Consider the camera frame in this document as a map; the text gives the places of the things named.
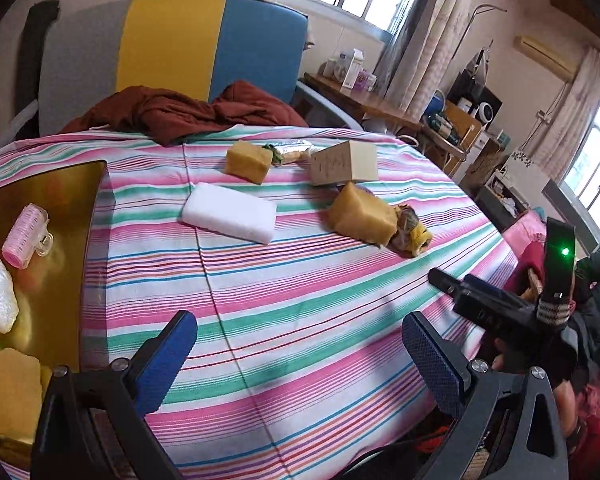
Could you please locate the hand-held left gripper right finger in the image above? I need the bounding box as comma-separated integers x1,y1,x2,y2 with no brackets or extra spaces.
401,311,571,480

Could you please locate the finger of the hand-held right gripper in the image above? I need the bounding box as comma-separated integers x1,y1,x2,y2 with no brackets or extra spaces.
428,267,461,295
460,275,523,306

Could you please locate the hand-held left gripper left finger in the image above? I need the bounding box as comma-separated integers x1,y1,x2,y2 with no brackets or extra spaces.
30,310,198,480

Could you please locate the yellow round snack packet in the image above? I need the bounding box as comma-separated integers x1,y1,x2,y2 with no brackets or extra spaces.
387,205,433,258

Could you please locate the yellow sponge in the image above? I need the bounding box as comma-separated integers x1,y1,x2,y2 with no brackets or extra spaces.
225,140,273,183
327,181,398,248
0,347,43,443

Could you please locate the cardboard box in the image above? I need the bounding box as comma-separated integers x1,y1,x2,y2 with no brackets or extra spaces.
308,141,379,187

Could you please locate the white sponge block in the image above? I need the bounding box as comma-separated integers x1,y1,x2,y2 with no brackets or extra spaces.
181,182,277,245

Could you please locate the gold metal tin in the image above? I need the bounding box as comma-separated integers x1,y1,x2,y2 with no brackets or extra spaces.
0,159,110,466

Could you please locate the pink hair roller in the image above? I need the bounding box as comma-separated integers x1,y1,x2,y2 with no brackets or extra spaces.
1,203,54,267

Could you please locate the clear snack packet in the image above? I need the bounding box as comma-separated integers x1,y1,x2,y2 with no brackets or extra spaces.
262,140,326,166

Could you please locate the person's right hand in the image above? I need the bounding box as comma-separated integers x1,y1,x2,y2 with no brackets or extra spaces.
552,384,585,436

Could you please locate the pink cloth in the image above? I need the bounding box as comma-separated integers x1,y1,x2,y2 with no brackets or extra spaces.
502,210,548,281

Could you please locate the striped tablecloth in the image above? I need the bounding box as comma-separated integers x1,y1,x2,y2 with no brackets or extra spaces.
0,124,533,480

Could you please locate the small white fan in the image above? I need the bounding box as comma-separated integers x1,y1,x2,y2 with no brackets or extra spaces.
472,100,498,131

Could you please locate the side window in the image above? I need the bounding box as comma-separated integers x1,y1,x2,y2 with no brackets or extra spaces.
560,100,600,241

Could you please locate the blue container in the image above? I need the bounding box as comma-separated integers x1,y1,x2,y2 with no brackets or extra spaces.
425,89,448,116

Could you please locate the wooden desk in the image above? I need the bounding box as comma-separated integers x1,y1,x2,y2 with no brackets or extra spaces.
302,72,468,161

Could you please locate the pale side curtain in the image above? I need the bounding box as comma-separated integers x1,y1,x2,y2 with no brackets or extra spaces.
525,45,600,181

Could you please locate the white carton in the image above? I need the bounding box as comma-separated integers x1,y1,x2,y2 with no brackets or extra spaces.
341,49,366,95

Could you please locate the long beige curtain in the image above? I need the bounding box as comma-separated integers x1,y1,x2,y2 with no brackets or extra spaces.
375,0,486,116

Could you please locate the dark red jacket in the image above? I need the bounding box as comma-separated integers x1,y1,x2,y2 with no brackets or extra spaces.
60,80,308,147

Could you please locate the grey yellow blue chair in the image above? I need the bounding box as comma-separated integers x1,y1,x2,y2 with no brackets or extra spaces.
0,0,311,136

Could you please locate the black rolled mat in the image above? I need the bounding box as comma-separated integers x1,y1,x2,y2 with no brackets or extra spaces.
15,0,61,116

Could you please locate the grey metal rail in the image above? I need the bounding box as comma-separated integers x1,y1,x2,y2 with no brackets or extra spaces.
295,82,366,131

